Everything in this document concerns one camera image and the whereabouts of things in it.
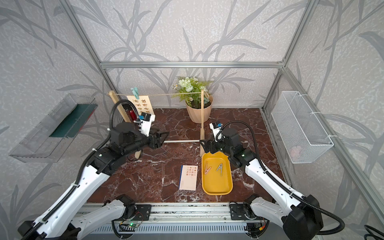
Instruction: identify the white clothespin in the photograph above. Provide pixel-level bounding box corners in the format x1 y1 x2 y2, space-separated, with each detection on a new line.
216 164 223 177

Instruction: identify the pink clothespin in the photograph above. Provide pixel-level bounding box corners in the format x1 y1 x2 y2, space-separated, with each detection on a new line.
204 162 212 175

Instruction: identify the blue postcard white text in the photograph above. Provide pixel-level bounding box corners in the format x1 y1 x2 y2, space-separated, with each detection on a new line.
179 165 183 189

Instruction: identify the yellow postcard black text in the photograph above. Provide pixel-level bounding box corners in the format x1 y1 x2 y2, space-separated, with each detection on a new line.
127 96 155 115

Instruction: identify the cream postcard red text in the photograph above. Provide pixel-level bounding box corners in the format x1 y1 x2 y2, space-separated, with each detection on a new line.
180 165 198 191

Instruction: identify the green clothespin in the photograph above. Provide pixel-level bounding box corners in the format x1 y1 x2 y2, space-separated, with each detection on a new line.
131 87 140 100

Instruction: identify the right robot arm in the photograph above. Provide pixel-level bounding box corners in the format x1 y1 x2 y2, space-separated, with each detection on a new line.
200 122 324 240

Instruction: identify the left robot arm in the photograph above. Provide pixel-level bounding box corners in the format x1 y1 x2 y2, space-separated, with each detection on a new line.
18 121 169 240

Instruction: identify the yellow plastic tray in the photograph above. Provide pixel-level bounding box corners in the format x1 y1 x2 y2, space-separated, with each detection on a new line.
202 152 233 196

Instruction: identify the potted flower plant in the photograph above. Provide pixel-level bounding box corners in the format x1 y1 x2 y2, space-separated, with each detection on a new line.
172 76 213 124

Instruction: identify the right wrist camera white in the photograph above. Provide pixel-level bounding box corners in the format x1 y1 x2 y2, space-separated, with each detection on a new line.
210 121 223 142

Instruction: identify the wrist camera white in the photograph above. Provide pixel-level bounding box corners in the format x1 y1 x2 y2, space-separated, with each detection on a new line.
134 112 156 137
210 121 223 142

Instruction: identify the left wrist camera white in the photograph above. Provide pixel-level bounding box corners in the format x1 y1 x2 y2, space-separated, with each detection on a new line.
134 112 156 137

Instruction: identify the wooden string rack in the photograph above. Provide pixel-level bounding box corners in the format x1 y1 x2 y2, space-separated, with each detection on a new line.
107 88 211 160

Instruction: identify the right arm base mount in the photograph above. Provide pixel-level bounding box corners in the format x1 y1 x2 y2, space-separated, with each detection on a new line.
229 202 262 221

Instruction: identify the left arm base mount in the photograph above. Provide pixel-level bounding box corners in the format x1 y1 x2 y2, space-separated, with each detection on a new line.
121 204 152 221

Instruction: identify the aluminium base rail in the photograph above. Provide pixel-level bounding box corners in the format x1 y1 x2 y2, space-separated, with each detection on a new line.
68 201 325 240

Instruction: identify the white wire basket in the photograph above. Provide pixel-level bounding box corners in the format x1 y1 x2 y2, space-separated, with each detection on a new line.
272 91 334 164

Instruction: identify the clear wall shelf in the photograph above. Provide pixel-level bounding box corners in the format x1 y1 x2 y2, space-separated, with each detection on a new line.
9 94 98 163

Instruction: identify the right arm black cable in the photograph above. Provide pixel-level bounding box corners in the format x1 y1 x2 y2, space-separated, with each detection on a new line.
215 120 346 236

